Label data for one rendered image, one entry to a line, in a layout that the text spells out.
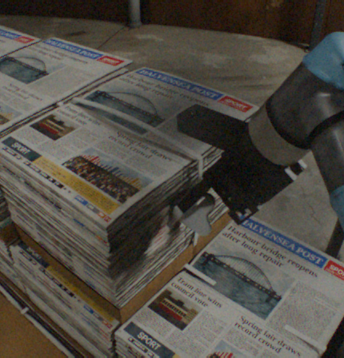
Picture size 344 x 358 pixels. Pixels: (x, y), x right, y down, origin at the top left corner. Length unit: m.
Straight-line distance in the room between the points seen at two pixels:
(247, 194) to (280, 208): 1.61
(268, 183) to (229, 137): 0.07
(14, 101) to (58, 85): 0.09
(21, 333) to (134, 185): 0.55
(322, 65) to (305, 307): 0.46
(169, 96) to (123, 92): 0.09
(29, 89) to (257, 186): 0.49
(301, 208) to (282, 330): 1.49
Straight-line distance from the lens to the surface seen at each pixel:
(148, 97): 0.77
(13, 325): 1.02
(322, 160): 0.39
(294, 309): 0.74
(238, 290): 0.74
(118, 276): 0.60
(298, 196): 2.21
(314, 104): 0.40
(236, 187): 0.52
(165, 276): 0.71
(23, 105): 0.78
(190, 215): 0.58
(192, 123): 0.53
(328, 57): 0.39
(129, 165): 0.60
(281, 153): 0.46
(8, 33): 1.17
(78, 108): 0.75
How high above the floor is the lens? 1.43
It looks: 40 degrees down
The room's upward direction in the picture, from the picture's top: straight up
